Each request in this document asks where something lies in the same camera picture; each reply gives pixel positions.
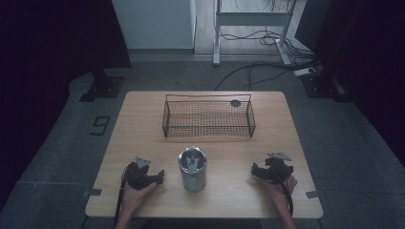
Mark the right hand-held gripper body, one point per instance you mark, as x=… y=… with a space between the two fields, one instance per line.
x=277 y=168

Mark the white power strip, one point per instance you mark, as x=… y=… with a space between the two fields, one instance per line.
x=304 y=72

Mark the white cabinet panel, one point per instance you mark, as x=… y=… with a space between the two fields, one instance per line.
x=154 y=24

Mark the white desk frame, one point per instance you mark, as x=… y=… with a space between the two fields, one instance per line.
x=251 y=19

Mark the black stand base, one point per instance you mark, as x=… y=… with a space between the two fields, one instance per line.
x=320 y=85
x=103 y=87

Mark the silver metal can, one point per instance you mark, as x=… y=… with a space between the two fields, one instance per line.
x=192 y=170

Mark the grey tape piece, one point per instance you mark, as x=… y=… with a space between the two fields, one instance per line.
x=93 y=192
x=312 y=194

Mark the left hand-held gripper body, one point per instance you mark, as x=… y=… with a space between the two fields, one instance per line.
x=137 y=177

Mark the dark curtain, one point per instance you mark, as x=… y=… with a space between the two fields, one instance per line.
x=366 y=63
x=47 y=63

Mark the black round table grommet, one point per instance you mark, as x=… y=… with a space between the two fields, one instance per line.
x=235 y=103

